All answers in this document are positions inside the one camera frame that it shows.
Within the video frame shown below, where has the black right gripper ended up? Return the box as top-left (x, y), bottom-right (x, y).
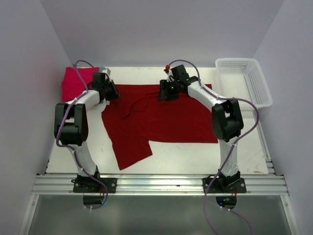
top-left (158, 79), bottom-right (180, 101)

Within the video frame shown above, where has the dark red t shirt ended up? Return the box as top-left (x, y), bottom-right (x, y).
top-left (101, 85), bottom-right (218, 170)

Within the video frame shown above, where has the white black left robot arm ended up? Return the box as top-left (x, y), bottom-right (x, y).
top-left (54, 72), bottom-right (121, 194)

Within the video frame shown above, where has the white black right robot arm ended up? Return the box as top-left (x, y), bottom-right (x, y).
top-left (159, 65), bottom-right (244, 193)

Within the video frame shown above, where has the folded pink t shirt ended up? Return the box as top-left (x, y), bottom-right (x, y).
top-left (62, 67), bottom-right (100, 102)

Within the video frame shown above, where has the white perforated plastic basket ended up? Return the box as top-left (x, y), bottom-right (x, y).
top-left (215, 58), bottom-right (273, 109)

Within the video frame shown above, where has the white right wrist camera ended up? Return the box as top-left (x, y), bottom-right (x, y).
top-left (163, 65), bottom-right (172, 75)

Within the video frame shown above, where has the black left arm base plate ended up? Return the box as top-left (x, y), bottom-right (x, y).
top-left (71, 175), bottom-right (117, 193)

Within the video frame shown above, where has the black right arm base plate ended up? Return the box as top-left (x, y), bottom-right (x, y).
top-left (208, 178), bottom-right (247, 194)

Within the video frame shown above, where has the aluminium mounting rail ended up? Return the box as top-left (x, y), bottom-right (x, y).
top-left (31, 174), bottom-right (289, 196)

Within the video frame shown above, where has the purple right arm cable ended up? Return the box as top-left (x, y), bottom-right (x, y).
top-left (168, 59), bottom-right (260, 235)

